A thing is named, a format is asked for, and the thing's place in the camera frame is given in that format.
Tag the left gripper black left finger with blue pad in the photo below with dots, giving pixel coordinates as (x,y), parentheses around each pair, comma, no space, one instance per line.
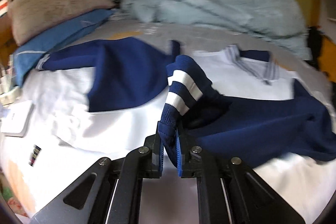
(157,156)

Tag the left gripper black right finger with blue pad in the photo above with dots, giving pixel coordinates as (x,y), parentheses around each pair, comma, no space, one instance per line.
(184,144)

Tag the white navy polo jacket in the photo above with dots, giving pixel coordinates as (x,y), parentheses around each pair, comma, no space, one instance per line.
(63,139)

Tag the black clothing pile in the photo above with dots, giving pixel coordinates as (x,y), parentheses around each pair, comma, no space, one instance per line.
(315,44)

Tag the grey printed bed sheet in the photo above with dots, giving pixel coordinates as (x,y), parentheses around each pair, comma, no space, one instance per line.
(207,39)

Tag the white power adapter box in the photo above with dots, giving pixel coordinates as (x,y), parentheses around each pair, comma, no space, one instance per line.
(15,118)

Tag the blue pillow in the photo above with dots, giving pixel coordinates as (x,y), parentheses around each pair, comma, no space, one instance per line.
(28,55)

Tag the light blue quilted duvet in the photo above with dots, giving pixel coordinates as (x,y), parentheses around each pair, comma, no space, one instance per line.
(279,22)

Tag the beige pillow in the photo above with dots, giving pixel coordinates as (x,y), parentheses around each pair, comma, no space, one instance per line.
(30,18)

